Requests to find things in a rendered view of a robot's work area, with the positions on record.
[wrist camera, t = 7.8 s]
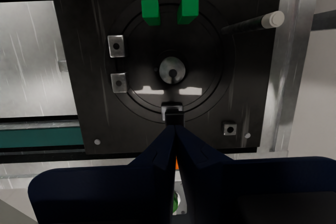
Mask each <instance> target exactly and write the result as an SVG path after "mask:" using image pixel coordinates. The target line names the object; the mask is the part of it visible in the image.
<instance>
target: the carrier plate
mask: <svg viewBox="0 0 336 224"><path fill-rule="evenodd" d="M131 1H133V0H53V3H54V8H55V12H56V17H57V22H58V26H59V31H60V36H61V41H62V45H63V50H64V55H65V59H66V64H67V69H68V74H69V78H70V83H71V88H72V92H73V97H74V102H75V107H76V111H77V116H78V121H79V126H80V130H81V135H82V140H83V144H84V149H85V154H86V155H94V154H117V153H140V152H143V151H144V150H145V149H146V148H147V147H148V146H149V145H150V144H151V143H152V142H153V141H154V140H155V139H156V138H157V137H158V136H159V134H160V133H161V132H162V131H163V130H164V129H165V128H166V127H165V124H163V123H156V122H152V121H149V120H146V119H144V118H141V117H139V116H138V115H136V114H134V113H133V112H131V111H130V110H129V109H127V108H126V107H125V106H124V105H123V104H122V103H121V102H120V101H119V99H118V98H117V97H116V95H115V94H114V92H113V90H112V88H111V86H110V84H109V82H108V79H107V76H106V72H105V67H104V47H105V41H106V37H107V34H108V31H109V29H110V27H111V25H112V23H113V21H114V19H115V18H116V17H117V15H118V14H119V13H120V11H121V10H122V9H123V8H124V7H125V6H126V5H127V4H129V3H130V2H131ZM208 1H209V2H210V3H212V4H213V5H214V6H215V7H216V8H217V9H218V10H219V11H220V12H221V14H222V15H223V16H224V18H225V19H226V21H227V23H228V25H229V26H230V25H234V24H237V23H240V22H243V21H247V20H250V19H253V18H256V17H260V16H263V15H266V14H269V13H273V12H276V11H279V5H280V0H208ZM275 34H276V27H273V28H267V29H261V30H255V31H249V32H243V33H237V34H233V37H234V41H235V47H236V64H235V71H234V75H233V78H232V81H231V83H230V86H229V88H228V89H227V91H226V93H225V94H224V96H223V97H222V99H221V100H220V101H219V102H218V103H217V104H216V105H215V106H214V107H213V108H212V109H211V110H209V111H208V112H207V113H205V114H203V115H202V116H200V117H198V118H196V119H193V120H190V121H187V122H185V128H186V129H187V130H189V131H190V132H192V133H193V134H194V135H196V136H197V137H199V138H200V139H201V140H203V141H204V142H206V143H207V144H208V145H210V146H211V147H213V148H214V149H232V148H255V147H260V143H261V136H262V129H263V121H264V114H265V107H266V100H267V92H268V85H269V78H270V71H271V63H272V56H273V49H274V41H275ZM224 121H235V123H236V124H237V125H236V135H223V133H222V122H224Z"/></svg>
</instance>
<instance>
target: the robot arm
mask: <svg viewBox="0 0 336 224"><path fill-rule="evenodd" d="M176 159H177V164H178V168H179V173H180V177H181V182H182V186H183V191H184V195H185V199H186V204H187V208H188V213H189V217H190V222H191V224H336V160H334V159H331V158H328V157H323V156H302V157H281V158H259V159H238V160H234V159H232V158H230V157H228V156H226V155H225V154H223V153H221V152H219V151H218V150H216V149H214V148H213V147H211V146H210V145H209V144H207V143H206V142H204V141H203V140H202V139H200V138H199V137H197V136H196V135H195V134H193V133H192V132H190V131H189V130H188V129H186V128H185V127H183V126H182V125H180V124H178V125H168V126H167V127H166V128H165V129H164V130H163V131H162V132H161V133H160V134H159V135H158V137H157V138H156V139H155V140H154V141H153V142H152V143H151V144H150V145H149V146H148V147H147V148H146V149H145V150H144V151H143V152H142V153H141V154H140V155H139V156H138V157H136V158H135V159H134V160H133V161H132V162H130V163H129V164H128V165H109V166H88V167H66V168H54V169H49V170H47V171H44V172H42V173H40V174H38V175H37V176H35V177H34V178H33V179H32V180H31V182H30V183H29V185H28V189H27V193H28V198H29V200H30V203H31V206H32V208H33V211H34V214H35V216H36V219H37V222H38V224H172V220H173V205H174V189H175V174H176Z"/></svg>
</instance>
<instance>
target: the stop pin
mask: <svg viewBox="0 0 336 224"><path fill-rule="evenodd" d="M57 62H58V67H59V71H60V72H61V73H65V72H68V67H67V62H66V59H65V60H59V61H57Z"/></svg>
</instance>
